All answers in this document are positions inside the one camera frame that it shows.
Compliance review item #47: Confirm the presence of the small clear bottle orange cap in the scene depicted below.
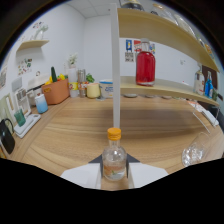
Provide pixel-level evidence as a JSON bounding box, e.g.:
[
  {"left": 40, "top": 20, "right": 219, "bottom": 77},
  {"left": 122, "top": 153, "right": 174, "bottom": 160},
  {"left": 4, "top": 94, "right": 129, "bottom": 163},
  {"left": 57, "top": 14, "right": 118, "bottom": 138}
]
[{"left": 101, "top": 127, "right": 128, "bottom": 182}]

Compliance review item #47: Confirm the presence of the blue liquor bottle silver cap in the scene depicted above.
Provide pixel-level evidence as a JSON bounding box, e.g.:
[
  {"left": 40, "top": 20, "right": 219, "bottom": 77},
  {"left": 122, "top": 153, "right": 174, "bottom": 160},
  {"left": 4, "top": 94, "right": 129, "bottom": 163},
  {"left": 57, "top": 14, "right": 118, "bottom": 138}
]
[{"left": 204, "top": 70, "right": 215, "bottom": 99}]

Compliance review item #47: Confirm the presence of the blue white cup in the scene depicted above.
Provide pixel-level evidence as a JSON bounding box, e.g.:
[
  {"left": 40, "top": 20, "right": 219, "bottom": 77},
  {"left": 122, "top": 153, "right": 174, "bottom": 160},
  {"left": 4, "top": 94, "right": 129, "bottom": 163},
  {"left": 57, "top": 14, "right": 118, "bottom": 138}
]
[{"left": 34, "top": 93, "right": 49, "bottom": 115}]

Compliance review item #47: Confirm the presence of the green cup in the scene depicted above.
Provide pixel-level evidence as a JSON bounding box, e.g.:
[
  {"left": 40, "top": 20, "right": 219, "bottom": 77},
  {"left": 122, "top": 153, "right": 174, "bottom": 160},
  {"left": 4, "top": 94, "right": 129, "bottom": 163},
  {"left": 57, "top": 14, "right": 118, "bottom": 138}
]
[{"left": 13, "top": 108, "right": 27, "bottom": 128}]

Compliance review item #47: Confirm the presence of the clear glass with ice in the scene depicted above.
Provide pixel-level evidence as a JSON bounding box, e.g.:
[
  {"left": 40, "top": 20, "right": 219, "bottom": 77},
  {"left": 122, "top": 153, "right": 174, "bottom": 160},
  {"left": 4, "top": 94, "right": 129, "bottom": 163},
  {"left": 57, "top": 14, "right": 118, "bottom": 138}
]
[{"left": 181, "top": 131, "right": 212, "bottom": 168}]

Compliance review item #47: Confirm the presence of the white tray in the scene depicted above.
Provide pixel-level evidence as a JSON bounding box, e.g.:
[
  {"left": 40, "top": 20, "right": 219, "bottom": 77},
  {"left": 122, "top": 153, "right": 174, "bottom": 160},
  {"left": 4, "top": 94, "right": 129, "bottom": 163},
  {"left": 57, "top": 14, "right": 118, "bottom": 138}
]
[{"left": 13, "top": 113, "right": 42, "bottom": 139}]

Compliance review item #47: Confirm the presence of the black bag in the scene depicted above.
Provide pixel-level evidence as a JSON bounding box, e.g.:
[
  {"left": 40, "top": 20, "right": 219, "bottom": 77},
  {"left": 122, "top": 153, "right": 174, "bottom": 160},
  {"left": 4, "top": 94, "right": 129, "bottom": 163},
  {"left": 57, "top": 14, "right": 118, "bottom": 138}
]
[{"left": 0, "top": 118, "right": 16, "bottom": 155}]

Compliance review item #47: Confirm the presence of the yellow mug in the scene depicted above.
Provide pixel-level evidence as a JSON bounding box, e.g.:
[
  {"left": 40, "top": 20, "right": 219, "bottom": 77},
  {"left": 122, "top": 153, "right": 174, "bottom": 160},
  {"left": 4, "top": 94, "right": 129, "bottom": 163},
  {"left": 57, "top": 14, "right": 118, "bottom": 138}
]
[{"left": 86, "top": 82, "right": 101, "bottom": 99}]

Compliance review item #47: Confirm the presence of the two-tier wood shelf rack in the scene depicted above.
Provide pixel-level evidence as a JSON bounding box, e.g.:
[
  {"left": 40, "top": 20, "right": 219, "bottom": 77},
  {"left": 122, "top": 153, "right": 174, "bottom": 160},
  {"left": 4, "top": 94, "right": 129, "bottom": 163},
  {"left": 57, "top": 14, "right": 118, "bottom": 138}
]
[{"left": 109, "top": 3, "right": 222, "bottom": 135}]

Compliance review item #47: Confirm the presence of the white blue tub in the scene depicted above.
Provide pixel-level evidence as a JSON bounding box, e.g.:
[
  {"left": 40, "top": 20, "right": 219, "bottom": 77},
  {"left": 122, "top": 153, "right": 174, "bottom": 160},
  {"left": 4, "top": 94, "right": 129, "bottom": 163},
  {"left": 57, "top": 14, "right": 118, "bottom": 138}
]
[{"left": 99, "top": 79, "right": 114, "bottom": 99}]

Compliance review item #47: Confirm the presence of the green potted plant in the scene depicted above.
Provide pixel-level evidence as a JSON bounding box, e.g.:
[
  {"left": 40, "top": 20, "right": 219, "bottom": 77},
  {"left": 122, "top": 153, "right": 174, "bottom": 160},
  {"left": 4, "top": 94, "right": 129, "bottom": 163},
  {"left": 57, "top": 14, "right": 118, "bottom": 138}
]
[{"left": 85, "top": 73, "right": 96, "bottom": 84}]

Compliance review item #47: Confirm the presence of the silver canister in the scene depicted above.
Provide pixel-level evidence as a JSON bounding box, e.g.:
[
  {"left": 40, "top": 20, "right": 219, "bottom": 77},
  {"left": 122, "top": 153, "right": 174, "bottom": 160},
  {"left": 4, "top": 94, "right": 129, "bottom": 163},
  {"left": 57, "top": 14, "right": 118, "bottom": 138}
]
[{"left": 77, "top": 68, "right": 87, "bottom": 84}]

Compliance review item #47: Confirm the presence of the white vase with flowers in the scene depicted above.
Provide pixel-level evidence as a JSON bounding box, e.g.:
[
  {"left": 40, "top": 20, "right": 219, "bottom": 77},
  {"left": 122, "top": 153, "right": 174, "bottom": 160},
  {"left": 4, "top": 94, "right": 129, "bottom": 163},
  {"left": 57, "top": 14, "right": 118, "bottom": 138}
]
[{"left": 66, "top": 53, "right": 80, "bottom": 84}]

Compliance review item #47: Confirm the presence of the clear bottle red label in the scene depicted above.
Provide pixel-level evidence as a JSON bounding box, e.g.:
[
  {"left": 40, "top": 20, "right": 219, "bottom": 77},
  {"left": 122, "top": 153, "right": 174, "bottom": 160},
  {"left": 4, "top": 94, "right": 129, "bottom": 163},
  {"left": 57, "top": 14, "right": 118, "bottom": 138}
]
[{"left": 193, "top": 68, "right": 206, "bottom": 97}]

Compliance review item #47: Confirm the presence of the dark green toy cucumber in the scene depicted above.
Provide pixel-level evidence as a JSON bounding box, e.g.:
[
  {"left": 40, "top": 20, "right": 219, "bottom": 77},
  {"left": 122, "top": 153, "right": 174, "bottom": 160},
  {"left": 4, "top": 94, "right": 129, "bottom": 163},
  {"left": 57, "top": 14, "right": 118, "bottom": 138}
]
[{"left": 50, "top": 66, "right": 58, "bottom": 83}]

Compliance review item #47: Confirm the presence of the red liquid glass bottle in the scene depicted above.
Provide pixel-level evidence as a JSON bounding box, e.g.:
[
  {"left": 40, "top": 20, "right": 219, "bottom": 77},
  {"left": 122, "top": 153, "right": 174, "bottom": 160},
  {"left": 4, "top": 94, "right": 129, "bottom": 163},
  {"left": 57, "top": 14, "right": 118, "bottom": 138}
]
[{"left": 135, "top": 37, "right": 157, "bottom": 87}]

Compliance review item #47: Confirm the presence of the brown door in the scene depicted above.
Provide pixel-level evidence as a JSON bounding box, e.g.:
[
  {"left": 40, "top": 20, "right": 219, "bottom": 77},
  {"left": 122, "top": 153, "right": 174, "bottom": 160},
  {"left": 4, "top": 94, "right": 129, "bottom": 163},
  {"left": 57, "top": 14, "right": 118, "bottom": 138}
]
[{"left": 202, "top": 64, "right": 219, "bottom": 90}]

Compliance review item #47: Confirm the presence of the pale vase with twigs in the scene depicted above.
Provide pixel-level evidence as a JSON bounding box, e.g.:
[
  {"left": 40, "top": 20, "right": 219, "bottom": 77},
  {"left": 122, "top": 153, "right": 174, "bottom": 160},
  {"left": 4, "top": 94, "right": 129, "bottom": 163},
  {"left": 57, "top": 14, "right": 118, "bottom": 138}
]
[{"left": 33, "top": 24, "right": 49, "bottom": 41}]

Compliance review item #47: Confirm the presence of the grey printed wall poster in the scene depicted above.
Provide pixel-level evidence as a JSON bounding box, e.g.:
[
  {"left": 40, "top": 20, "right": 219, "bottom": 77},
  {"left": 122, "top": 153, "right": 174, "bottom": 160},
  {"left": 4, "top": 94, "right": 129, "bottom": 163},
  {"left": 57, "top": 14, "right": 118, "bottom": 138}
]
[{"left": 124, "top": 51, "right": 135, "bottom": 63}]

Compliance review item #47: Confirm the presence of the red wall poster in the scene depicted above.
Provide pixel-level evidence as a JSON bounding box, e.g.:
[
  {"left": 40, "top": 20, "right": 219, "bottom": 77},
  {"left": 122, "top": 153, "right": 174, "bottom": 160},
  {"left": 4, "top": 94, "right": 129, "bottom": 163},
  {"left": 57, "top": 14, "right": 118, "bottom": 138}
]
[{"left": 133, "top": 39, "right": 143, "bottom": 53}]

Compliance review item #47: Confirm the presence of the blue wall poster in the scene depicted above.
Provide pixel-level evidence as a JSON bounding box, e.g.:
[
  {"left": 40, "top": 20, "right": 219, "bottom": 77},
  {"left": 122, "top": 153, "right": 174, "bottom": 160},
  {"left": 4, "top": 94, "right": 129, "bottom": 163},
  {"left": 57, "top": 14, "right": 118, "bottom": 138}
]
[{"left": 125, "top": 39, "right": 133, "bottom": 53}]

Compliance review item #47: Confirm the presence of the wooden wall shelf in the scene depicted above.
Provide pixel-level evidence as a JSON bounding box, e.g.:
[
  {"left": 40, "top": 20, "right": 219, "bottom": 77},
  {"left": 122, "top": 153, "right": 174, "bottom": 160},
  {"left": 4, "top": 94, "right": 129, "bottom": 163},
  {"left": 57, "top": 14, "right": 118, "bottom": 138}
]
[{"left": 16, "top": 39, "right": 50, "bottom": 53}]

